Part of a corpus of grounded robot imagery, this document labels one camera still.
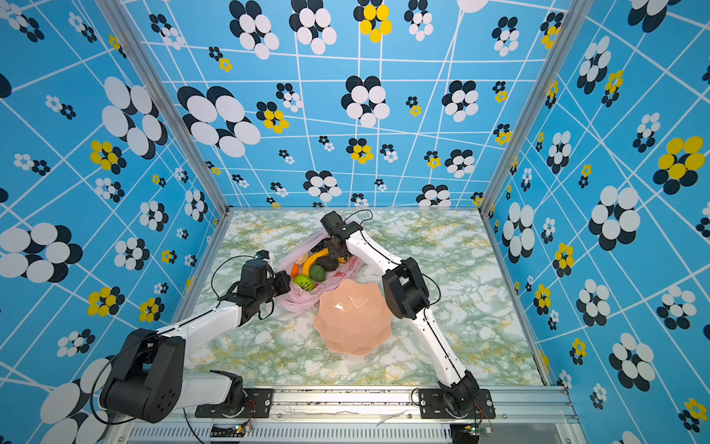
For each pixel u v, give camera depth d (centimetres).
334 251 93
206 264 107
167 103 87
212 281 99
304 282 91
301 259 98
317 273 95
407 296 63
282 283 80
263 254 81
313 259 101
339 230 77
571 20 69
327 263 98
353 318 89
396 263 64
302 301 87
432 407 72
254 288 69
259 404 74
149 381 42
